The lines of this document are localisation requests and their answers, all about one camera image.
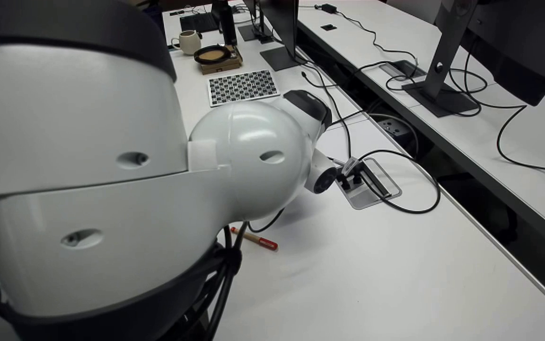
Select long black desk cable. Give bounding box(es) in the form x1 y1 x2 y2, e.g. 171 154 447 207
494 103 545 181

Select silver desk socket box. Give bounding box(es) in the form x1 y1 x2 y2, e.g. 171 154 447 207
335 156 405 213
377 60 428 82

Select black cylindrical bottle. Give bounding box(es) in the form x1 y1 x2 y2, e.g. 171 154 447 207
210 0 241 48

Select white mug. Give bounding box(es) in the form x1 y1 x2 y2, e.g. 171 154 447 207
169 29 205 60

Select red and tan marker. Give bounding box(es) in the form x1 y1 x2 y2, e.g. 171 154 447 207
243 228 282 255

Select black white checkerboard sheet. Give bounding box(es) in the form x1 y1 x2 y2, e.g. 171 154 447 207
207 69 282 111

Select black cable at silver stand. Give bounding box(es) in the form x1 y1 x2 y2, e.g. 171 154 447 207
354 54 492 122

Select dark flat pad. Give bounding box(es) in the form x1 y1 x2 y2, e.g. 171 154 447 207
178 10 222 35

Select wooden box with black ring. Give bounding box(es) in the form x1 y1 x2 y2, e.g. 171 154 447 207
191 43 246 79

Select white plug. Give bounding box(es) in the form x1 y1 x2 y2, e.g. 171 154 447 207
339 158 364 181

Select looped black cable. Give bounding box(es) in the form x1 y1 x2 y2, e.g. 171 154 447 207
328 111 445 219

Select black monitor cable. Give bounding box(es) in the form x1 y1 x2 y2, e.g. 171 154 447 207
299 65 358 166

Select monitor with silver stand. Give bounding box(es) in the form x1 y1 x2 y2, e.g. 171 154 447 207
400 0 545 120

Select thin black stand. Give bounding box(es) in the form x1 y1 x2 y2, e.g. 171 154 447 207
244 0 277 46

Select black cable with adapter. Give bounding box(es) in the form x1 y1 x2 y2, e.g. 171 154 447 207
313 3 415 65

